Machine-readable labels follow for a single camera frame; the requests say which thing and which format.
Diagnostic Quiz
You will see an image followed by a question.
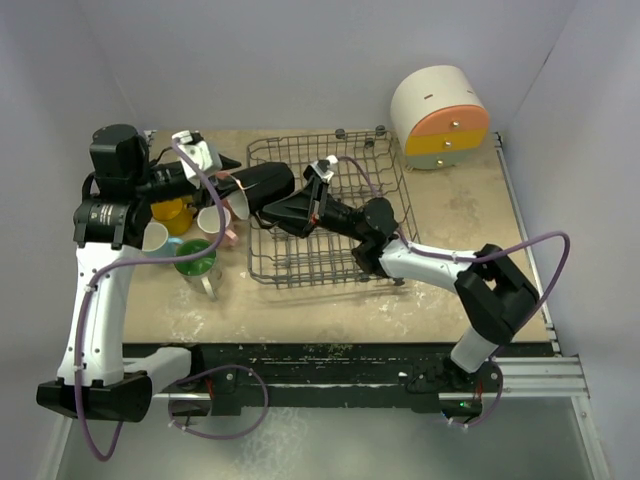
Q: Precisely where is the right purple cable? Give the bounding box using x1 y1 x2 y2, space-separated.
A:
329 156 571 431

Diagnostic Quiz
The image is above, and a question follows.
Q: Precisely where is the purple cable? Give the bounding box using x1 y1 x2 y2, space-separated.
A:
329 156 571 431
74 139 270 461

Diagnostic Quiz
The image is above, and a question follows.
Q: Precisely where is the pink faceted mug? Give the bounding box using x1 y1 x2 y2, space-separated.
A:
197 206 239 247

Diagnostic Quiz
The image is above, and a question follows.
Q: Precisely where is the aluminium frame rail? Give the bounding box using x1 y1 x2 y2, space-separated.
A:
37 130 609 480

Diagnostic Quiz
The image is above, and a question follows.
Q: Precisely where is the yellow mug black handle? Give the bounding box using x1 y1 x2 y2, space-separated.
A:
151 198 197 236

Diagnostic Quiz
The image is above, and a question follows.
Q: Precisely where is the round drawer cabinet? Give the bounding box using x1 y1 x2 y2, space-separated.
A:
390 65 490 170

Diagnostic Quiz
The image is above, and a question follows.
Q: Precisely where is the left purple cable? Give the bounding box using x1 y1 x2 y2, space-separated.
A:
74 139 270 461

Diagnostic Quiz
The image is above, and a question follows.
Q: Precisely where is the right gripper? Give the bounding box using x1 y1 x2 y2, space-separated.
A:
260 178 367 243

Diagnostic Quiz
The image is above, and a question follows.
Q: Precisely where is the light blue mug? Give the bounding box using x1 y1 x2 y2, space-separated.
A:
141 222 184 258

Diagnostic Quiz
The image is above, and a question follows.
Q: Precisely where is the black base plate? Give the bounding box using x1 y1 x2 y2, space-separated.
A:
162 343 502 416

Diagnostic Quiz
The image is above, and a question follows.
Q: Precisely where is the white floral mug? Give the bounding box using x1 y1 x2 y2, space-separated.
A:
174 239 222 301

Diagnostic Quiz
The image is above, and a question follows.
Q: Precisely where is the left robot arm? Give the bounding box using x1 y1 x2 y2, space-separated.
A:
36 124 241 422

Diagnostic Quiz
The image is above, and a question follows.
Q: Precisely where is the grey wire dish rack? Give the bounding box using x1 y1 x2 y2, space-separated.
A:
247 125 419 288

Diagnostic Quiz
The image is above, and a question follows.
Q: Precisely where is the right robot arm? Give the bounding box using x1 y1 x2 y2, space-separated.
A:
259 178 540 391

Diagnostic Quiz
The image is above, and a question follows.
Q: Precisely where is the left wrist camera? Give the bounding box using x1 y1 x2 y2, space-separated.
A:
171 130 223 188

